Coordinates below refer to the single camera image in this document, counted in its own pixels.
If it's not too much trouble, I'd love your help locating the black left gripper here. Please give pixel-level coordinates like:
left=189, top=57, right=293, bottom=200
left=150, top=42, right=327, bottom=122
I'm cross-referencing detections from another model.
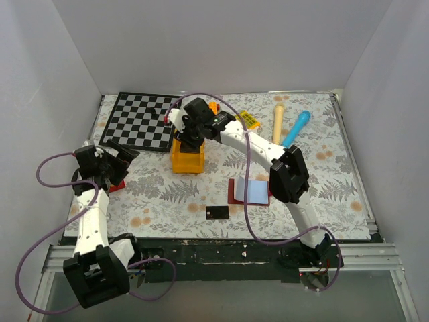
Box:
left=99, top=140, right=139, bottom=186

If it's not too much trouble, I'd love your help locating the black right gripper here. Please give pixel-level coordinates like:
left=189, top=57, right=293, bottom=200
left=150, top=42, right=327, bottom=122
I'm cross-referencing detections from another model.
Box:
left=174, top=117, right=205, bottom=152

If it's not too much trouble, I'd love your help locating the black credit card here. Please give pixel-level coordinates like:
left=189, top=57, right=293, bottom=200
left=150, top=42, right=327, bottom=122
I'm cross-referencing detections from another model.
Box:
left=205, top=205, right=229, bottom=220

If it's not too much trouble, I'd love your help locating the red leather card holder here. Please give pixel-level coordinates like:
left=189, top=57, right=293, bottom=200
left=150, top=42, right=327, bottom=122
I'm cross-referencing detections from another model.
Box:
left=227, top=177, right=271, bottom=206

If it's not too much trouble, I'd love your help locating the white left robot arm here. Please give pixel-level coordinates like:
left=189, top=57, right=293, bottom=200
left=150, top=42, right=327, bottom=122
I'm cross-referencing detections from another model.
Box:
left=63, top=140, right=143, bottom=308

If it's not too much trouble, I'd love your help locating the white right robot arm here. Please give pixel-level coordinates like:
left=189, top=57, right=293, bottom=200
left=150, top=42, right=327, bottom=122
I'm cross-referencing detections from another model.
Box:
left=166, top=98, right=332, bottom=267

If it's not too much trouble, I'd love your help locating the yellow plastic bin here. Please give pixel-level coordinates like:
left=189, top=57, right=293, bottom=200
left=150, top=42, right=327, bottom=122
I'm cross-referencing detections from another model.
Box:
left=171, top=138, right=205, bottom=174

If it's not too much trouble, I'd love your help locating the orange toy car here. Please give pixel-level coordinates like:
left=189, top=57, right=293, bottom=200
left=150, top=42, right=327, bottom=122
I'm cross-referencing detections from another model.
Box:
left=208, top=101, right=221, bottom=117

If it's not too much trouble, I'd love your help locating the black white chessboard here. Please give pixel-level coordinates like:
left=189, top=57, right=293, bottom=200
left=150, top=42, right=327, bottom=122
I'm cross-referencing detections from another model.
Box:
left=99, top=92, right=178, bottom=153

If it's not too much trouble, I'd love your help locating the colourful toy block house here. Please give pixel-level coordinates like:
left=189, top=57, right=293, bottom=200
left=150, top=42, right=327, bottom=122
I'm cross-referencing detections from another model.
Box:
left=235, top=110, right=261, bottom=132

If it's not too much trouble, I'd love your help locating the cream toy microphone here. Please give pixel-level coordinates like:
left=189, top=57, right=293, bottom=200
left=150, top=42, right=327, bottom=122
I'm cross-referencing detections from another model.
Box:
left=272, top=103, right=286, bottom=144

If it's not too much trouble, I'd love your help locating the blue toy microphone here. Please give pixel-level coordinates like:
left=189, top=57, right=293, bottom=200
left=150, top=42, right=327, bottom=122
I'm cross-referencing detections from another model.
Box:
left=281, top=111, right=311, bottom=148

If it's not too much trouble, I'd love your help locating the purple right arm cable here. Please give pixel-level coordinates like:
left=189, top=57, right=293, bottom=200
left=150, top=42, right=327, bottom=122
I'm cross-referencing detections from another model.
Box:
left=164, top=93, right=343, bottom=292

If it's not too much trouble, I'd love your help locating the black front table rail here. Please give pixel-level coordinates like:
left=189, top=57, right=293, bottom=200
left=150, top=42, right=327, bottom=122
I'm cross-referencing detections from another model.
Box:
left=58, top=236, right=385, bottom=284

